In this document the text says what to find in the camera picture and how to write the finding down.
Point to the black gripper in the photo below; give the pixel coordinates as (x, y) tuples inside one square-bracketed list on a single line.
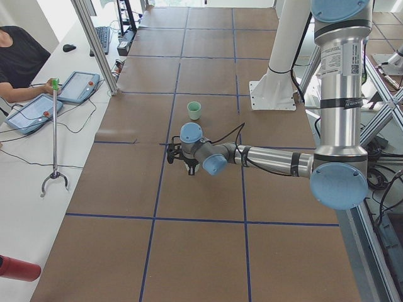
[(189, 163)]

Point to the green cup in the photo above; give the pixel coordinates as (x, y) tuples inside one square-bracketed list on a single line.
[(194, 110), (194, 169)]

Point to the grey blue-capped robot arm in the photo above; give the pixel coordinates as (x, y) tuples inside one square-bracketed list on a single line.
[(337, 169)]

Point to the green cup standing on table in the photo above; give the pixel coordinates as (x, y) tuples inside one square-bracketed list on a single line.
[(194, 110)]

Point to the metal reacher grabber tool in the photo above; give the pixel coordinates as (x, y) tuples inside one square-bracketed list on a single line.
[(55, 172)]

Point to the blue teach pendant far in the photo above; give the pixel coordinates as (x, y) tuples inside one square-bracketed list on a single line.
[(78, 87)]

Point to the blue teach pendant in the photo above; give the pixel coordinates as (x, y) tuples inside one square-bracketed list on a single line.
[(33, 115), (78, 87)]

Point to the white side table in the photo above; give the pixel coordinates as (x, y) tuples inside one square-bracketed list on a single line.
[(29, 222)]

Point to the black keyboard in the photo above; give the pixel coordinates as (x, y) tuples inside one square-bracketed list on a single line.
[(103, 33)]

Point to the blue teach pendant near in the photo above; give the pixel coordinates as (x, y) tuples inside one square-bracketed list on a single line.
[(33, 115)]

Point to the black computer mouse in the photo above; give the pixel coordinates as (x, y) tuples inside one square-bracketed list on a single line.
[(68, 47)]

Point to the person in black shirt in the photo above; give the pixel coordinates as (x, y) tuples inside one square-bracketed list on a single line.
[(22, 58)]

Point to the red bottle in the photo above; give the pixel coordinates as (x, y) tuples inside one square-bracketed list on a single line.
[(19, 270)]

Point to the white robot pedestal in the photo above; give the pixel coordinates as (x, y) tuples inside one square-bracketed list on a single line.
[(274, 90)]

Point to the aluminium frame post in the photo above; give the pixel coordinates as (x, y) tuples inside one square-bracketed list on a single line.
[(92, 37)]

